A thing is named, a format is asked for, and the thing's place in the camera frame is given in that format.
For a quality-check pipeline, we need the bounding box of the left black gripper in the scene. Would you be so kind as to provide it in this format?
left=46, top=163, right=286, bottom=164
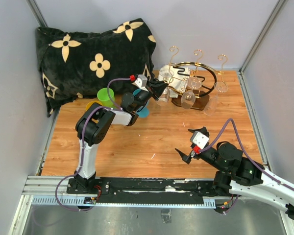
left=133, top=80, right=169, bottom=112

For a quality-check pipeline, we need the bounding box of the brown tinted clear goblet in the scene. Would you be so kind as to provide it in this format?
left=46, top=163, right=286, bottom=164
left=156, top=69, right=174, bottom=106

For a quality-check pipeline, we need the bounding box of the short clear wine glass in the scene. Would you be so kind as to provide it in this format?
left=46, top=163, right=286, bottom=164
left=181, top=77, right=202, bottom=109

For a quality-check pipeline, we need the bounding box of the gold and black wine glass rack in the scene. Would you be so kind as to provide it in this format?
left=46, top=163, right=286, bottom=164
left=158, top=46, right=229, bottom=116

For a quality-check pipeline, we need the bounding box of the tall clear champagne flute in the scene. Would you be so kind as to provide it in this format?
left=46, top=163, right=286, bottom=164
left=203, top=82, right=228, bottom=116

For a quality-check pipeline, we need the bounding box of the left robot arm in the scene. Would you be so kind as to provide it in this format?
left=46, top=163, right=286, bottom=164
left=74, top=81, right=168, bottom=194

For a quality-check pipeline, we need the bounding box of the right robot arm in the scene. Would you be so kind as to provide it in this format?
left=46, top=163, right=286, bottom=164
left=178, top=127, right=294, bottom=220

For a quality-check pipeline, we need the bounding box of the folded cream cloth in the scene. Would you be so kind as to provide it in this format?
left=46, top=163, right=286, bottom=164
left=165, top=66, right=190, bottom=98

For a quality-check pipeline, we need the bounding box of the blue plastic goblet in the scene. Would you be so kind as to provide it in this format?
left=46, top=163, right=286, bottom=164
left=133, top=89, right=149, bottom=118

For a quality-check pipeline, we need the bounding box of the green plastic goblet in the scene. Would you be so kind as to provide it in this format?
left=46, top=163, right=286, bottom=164
left=97, top=88, right=115, bottom=107

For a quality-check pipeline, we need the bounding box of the yellow plastic goblet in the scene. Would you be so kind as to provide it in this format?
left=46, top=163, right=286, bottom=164
left=85, top=100, right=101, bottom=124

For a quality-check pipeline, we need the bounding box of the black floral plush pillow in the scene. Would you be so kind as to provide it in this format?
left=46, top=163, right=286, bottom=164
left=35, top=18, right=156, bottom=116

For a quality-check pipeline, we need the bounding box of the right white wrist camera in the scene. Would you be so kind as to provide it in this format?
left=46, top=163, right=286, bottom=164
left=190, top=131, right=209, bottom=154

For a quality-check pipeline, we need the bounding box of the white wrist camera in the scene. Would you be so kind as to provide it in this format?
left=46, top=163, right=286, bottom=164
left=190, top=131, right=209, bottom=154
left=132, top=74, right=147, bottom=91

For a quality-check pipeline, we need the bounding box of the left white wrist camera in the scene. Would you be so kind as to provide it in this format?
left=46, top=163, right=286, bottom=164
left=132, top=74, right=147, bottom=91

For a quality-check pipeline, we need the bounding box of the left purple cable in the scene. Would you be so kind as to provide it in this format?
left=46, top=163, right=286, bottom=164
left=54, top=75, right=135, bottom=212

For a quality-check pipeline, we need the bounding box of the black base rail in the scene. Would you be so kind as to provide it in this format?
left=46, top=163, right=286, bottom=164
left=66, top=176, right=236, bottom=209

